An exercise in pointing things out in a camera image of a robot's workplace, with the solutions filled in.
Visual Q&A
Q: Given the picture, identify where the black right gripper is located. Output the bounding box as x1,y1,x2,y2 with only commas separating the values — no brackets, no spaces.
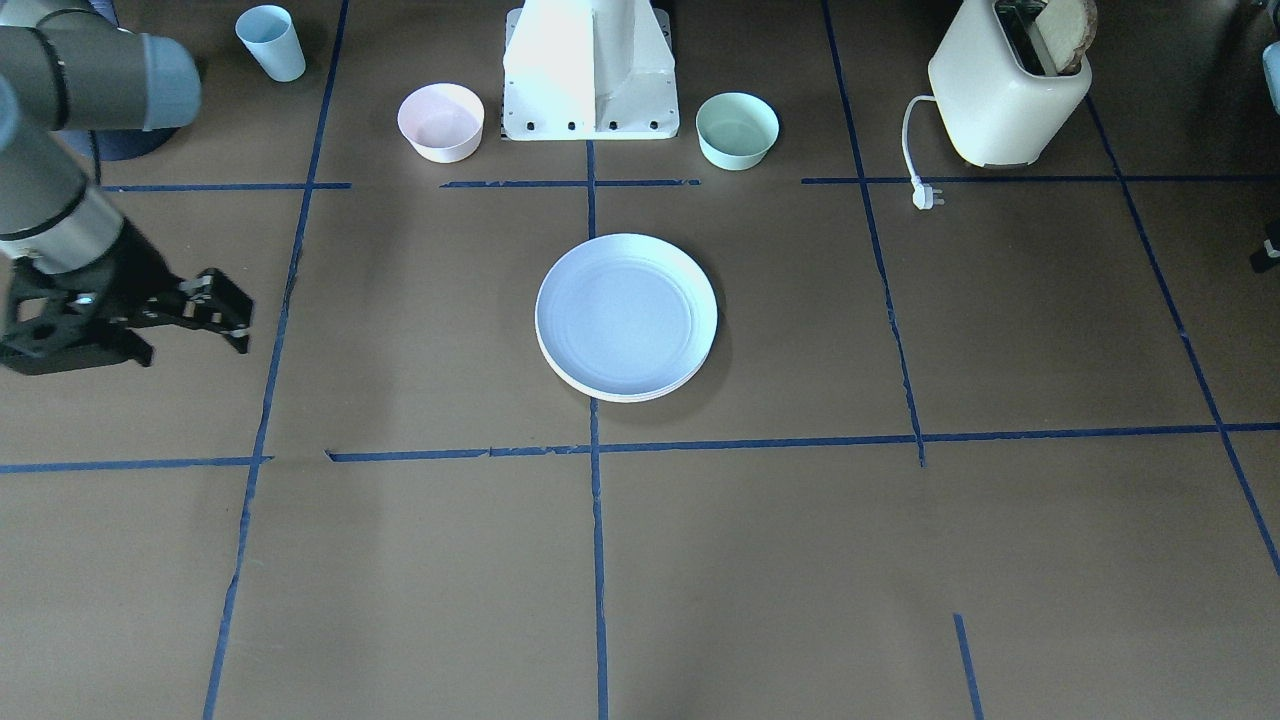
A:
40,222,255,366

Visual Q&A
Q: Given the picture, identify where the blue plate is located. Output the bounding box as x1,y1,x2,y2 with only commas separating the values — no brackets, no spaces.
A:
534,233,719,348

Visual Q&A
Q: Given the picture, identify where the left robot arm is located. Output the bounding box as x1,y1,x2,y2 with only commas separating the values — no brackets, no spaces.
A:
1261,41,1280,114

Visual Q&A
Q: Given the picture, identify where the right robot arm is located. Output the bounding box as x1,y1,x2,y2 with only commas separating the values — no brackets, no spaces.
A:
1,1,253,375

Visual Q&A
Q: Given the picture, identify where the dark blue pot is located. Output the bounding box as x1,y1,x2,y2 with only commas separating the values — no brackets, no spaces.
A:
56,128,178,161

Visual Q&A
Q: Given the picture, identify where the light blue cup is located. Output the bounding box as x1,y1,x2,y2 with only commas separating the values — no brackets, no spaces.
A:
234,5,306,83

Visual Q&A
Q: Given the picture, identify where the pink bowl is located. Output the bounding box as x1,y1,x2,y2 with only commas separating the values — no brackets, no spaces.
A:
396,83,486,164

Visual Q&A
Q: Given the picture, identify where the cream white plate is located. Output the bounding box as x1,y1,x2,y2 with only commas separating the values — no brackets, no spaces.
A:
538,337,712,404

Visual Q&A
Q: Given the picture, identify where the green bowl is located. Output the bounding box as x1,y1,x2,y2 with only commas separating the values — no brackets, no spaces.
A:
695,92,781,170

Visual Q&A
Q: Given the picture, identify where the white toaster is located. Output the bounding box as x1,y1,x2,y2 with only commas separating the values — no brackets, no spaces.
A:
928,1,1093,168

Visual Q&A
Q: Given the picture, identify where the bread slice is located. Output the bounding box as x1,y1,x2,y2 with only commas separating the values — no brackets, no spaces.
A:
1034,0,1098,76

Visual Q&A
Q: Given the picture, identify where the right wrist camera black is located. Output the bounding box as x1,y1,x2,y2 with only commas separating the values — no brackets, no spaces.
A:
1,258,136,375

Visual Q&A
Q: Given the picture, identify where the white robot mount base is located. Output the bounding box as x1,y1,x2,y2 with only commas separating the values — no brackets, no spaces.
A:
500,1,680,142

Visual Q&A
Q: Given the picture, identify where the white power plug cable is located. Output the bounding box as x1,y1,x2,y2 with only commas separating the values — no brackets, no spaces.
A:
902,95,946,211

